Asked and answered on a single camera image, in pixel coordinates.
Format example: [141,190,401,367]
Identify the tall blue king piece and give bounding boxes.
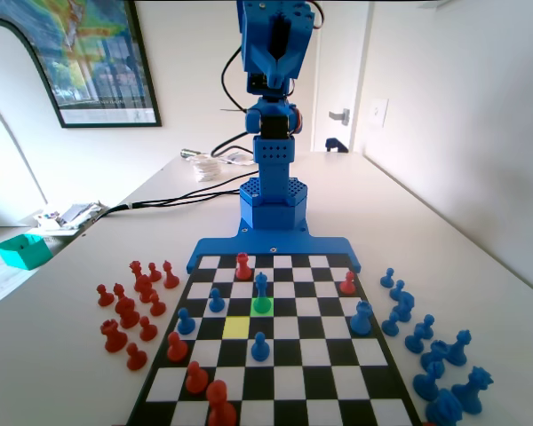
[251,271,272,316]

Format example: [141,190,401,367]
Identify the red chess rook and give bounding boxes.
[99,319,130,354]
[235,252,253,281]

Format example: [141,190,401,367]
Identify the red chess bishop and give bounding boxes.
[161,259,181,290]

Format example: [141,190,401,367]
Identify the red chess knight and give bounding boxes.
[133,274,157,304]
[115,296,141,330]

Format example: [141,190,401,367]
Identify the red piece top row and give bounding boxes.
[204,379,238,426]

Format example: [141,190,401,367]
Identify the white door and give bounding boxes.
[310,0,370,153]

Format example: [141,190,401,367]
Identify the loose printed papers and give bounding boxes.
[219,150,257,167]

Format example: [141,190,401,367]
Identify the stack of white items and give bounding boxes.
[190,154,224,184]

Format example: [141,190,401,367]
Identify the black framed poster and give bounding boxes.
[0,0,163,130]

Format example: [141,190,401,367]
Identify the pile of paper clutter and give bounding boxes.
[32,201,108,237]

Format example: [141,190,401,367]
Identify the teal open box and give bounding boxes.
[0,233,54,272]

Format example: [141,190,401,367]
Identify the black and white chessboard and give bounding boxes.
[123,252,427,426]

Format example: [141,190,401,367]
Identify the dark red servo wire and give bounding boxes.
[310,0,327,33]

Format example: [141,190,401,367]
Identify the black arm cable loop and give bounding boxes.
[220,43,251,113]

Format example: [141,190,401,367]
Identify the blue gripper camera mount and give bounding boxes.
[247,72,295,98]

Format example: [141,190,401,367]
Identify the silver door handle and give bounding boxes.
[328,106,353,126]

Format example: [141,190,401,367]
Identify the white wall switch plate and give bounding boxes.
[368,97,390,130]

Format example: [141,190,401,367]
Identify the black cable bundle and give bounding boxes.
[86,172,252,223]

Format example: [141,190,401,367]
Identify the blue arm base plate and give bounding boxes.
[185,228,362,275]

